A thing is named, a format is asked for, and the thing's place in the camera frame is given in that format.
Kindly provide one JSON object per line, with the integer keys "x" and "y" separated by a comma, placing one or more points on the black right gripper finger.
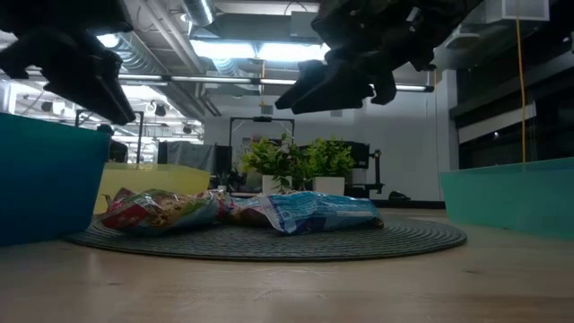
{"x": 336, "y": 92}
{"x": 309, "y": 76}

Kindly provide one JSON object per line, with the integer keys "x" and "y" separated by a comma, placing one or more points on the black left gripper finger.
{"x": 94, "y": 89}
{"x": 114, "y": 76}

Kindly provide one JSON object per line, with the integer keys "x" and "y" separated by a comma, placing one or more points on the blue granola bar wrapper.
{"x": 323, "y": 211}

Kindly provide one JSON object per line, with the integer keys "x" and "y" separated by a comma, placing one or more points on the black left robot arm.
{"x": 58, "y": 13}

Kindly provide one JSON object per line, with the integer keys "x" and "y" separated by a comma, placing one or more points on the green red granola bar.
{"x": 157, "y": 211}

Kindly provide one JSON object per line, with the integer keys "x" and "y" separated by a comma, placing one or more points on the orange pink granola bar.
{"x": 242, "y": 213}

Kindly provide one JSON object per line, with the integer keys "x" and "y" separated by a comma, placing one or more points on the green leafy plant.
{"x": 332, "y": 157}
{"x": 269, "y": 159}

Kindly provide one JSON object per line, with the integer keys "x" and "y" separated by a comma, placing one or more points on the black equipment stand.
{"x": 359, "y": 154}

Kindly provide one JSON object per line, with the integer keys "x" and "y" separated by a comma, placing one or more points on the person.
{"x": 119, "y": 152}

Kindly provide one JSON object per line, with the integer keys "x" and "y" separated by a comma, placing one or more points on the white square plant pot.
{"x": 329, "y": 185}
{"x": 271, "y": 184}

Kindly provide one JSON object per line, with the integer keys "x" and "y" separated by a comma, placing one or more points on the long ceiling light bar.
{"x": 211, "y": 80}

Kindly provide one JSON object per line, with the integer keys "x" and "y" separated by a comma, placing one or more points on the blue plastic bin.
{"x": 49, "y": 179}

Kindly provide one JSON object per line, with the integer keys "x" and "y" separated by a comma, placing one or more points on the grey covered equipment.
{"x": 188, "y": 154}

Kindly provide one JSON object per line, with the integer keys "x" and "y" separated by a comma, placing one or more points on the yellow plastic bin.
{"x": 157, "y": 179}

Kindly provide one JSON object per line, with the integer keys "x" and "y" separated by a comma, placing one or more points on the black dome floor object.
{"x": 398, "y": 196}

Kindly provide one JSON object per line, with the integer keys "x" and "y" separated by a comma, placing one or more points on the white ceiling air unit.
{"x": 520, "y": 9}

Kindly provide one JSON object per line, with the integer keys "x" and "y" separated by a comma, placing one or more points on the grey round woven placemat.
{"x": 314, "y": 242}

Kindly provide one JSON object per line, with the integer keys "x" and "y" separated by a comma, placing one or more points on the teal plastic bin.
{"x": 515, "y": 197}

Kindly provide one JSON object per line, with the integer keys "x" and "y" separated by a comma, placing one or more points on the black ceiling camera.
{"x": 428, "y": 67}

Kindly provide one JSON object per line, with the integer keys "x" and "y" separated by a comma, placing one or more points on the silver round ventilation duct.
{"x": 199, "y": 11}

